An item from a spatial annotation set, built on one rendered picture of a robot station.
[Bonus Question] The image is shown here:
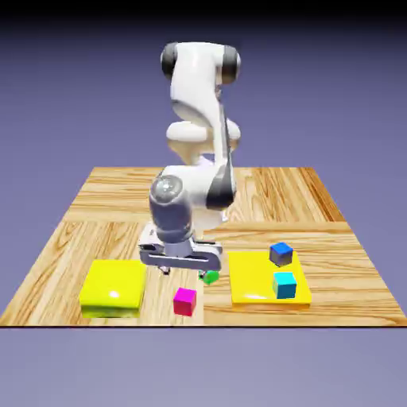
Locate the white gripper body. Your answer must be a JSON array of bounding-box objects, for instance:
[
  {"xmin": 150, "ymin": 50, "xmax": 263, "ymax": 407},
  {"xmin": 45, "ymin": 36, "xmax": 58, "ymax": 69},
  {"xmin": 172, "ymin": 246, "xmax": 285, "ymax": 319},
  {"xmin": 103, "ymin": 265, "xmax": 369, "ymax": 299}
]
[{"xmin": 138, "ymin": 238, "xmax": 223, "ymax": 273}]

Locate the small magenta cube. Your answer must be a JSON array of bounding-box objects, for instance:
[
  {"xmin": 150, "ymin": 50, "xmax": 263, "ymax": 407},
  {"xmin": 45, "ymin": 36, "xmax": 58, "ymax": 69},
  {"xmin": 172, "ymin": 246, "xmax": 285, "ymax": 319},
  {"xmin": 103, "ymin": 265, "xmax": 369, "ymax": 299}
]
[{"xmin": 172, "ymin": 287, "xmax": 197, "ymax": 318}]

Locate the small blue cube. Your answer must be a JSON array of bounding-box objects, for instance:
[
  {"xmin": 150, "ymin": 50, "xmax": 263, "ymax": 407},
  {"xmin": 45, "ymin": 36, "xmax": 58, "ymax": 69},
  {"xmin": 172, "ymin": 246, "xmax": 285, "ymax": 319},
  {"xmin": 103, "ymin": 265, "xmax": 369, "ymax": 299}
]
[{"xmin": 269, "ymin": 242, "xmax": 294, "ymax": 267}]

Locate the small cyan cube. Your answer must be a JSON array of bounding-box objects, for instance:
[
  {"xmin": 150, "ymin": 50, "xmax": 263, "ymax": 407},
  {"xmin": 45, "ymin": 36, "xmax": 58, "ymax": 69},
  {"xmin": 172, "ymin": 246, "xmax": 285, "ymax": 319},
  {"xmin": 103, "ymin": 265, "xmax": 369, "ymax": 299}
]
[{"xmin": 272, "ymin": 272, "xmax": 298, "ymax": 300}]

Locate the large orange box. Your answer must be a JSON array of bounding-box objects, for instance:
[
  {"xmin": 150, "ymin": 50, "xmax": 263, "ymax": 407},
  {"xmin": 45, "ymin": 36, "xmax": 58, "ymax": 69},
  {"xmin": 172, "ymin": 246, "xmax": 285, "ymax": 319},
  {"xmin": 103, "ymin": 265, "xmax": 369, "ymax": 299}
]
[{"xmin": 227, "ymin": 250, "xmax": 312, "ymax": 309}]

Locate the large yellow box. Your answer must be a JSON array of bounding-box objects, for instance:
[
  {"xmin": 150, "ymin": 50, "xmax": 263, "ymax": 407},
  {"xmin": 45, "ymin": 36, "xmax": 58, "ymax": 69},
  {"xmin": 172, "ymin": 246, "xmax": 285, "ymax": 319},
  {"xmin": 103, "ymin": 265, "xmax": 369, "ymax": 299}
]
[{"xmin": 79, "ymin": 259, "xmax": 147, "ymax": 319}]

